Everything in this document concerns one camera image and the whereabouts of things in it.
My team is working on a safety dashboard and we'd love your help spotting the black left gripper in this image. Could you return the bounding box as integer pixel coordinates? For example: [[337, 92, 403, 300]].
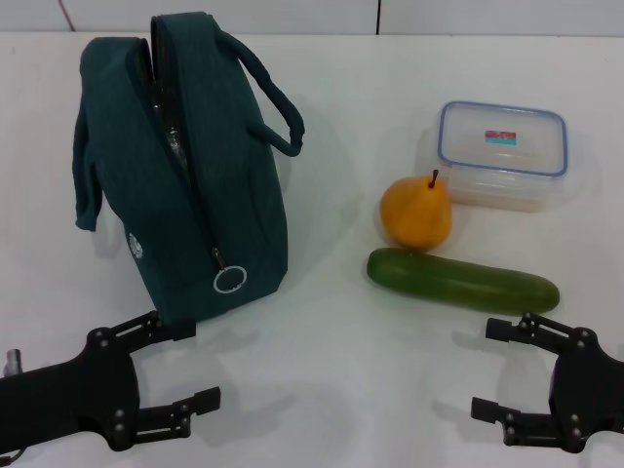
[[0, 310, 223, 452]]

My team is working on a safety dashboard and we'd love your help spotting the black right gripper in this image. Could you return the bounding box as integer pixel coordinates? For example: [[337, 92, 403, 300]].
[[470, 311, 624, 455]]

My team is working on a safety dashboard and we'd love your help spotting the green cucumber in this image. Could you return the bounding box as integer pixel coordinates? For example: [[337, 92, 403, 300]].
[[366, 247, 562, 316]]

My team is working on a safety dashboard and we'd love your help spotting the white zipper pull ring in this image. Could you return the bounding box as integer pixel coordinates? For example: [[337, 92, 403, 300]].
[[212, 247, 249, 295]]

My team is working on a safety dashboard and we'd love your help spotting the teal insulated lunch bag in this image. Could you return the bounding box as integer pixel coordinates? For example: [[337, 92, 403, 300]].
[[72, 13, 307, 324]]

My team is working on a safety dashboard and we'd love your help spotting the orange pear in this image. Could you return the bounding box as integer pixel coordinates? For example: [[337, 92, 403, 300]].
[[379, 169, 453, 253]]

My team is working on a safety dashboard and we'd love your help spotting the clear blue-rimmed food container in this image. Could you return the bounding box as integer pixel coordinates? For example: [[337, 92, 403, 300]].
[[436, 100, 570, 215]]

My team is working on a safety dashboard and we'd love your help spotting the left arm cable with plug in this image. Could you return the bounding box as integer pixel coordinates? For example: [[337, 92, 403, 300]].
[[2, 347, 24, 377]]

